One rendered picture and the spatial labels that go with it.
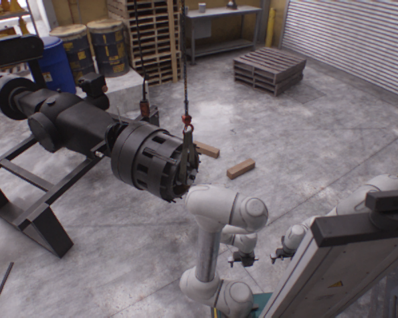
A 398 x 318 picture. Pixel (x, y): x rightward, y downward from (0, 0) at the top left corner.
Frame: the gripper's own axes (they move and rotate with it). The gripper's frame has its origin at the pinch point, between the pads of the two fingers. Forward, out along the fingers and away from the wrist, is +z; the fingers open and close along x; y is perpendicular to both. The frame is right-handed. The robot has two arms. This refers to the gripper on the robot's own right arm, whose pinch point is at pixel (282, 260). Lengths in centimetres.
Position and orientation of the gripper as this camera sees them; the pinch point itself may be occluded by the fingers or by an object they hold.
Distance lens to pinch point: 187.4
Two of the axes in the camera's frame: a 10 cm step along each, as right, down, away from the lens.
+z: 0.0, 7.5, 6.6
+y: 0.6, 6.6, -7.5
